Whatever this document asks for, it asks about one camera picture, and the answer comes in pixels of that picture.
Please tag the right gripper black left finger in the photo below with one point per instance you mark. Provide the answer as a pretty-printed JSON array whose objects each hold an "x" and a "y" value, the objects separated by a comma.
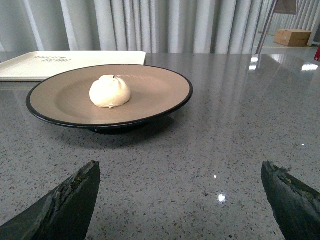
[{"x": 65, "y": 213}]

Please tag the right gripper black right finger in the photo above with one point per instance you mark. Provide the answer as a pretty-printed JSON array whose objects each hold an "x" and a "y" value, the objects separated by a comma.
[{"x": 295, "y": 205}]

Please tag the brown plate black rim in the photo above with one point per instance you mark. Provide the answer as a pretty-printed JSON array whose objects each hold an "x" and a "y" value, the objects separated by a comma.
[{"x": 63, "y": 99}]

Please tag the white steamed bun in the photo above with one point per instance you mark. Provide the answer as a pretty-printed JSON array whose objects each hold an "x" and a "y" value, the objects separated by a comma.
[{"x": 109, "y": 91}]

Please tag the white bear tray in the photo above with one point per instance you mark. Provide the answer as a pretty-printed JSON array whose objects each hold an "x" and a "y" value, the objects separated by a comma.
[{"x": 39, "y": 65}]

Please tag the cardboard box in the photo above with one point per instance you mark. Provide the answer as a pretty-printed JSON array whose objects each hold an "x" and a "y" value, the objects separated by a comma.
[{"x": 292, "y": 37}]

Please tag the metal stand pole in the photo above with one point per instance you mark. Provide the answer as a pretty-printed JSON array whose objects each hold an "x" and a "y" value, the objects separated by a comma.
[{"x": 266, "y": 27}]

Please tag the grey curtain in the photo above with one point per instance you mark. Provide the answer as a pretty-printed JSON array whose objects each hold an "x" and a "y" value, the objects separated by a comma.
[{"x": 152, "y": 26}]

